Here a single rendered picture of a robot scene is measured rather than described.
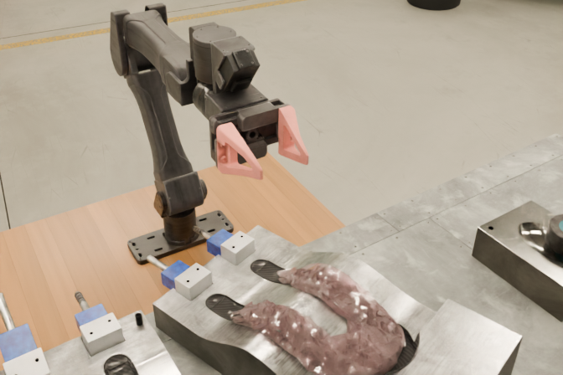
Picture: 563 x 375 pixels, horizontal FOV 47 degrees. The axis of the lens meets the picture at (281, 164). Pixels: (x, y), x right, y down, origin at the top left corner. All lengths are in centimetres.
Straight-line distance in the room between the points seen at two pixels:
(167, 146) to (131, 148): 195
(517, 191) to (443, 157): 159
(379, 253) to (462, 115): 223
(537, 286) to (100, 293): 76
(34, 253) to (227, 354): 49
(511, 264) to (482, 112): 231
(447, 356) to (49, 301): 68
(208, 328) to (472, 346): 39
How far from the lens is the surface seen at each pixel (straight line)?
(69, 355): 100
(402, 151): 306
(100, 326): 99
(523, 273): 121
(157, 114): 116
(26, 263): 131
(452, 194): 143
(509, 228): 125
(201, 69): 86
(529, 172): 156
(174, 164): 117
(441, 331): 98
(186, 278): 108
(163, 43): 101
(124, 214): 137
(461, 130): 329
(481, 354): 97
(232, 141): 77
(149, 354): 97
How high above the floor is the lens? 162
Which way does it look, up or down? 34 degrees down
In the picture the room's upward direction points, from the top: straight up
